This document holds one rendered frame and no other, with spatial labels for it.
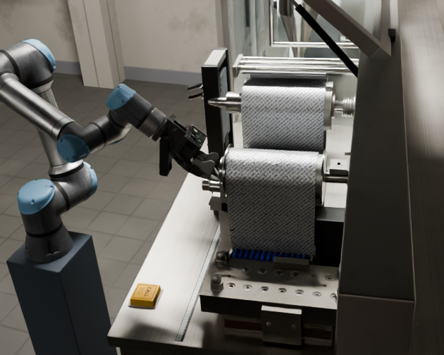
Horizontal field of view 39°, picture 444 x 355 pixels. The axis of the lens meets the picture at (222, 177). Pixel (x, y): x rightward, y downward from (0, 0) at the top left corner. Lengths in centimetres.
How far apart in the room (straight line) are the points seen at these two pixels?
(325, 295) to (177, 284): 47
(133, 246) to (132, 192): 56
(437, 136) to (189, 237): 91
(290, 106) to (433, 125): 43
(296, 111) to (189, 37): 357
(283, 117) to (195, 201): 57
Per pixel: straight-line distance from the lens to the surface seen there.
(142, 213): 379
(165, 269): 192
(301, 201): 163
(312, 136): 180
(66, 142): 163
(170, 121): 163
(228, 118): 207
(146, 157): 437
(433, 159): 138
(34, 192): 198
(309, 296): 161
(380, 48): 129
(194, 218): 212
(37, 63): 194
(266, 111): 178
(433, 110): 159
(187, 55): 535
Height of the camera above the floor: 212
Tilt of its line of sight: 32 degrees down
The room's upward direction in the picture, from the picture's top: 4 degrees counter-clockwise
